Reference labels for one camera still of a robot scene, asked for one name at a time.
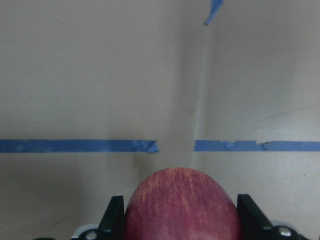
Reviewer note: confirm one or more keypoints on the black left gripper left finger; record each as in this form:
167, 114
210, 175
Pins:
111, 226

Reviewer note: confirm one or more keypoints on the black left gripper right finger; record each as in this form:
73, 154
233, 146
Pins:
255, 225

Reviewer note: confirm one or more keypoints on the red striped apple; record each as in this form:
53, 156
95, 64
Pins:
181, 204

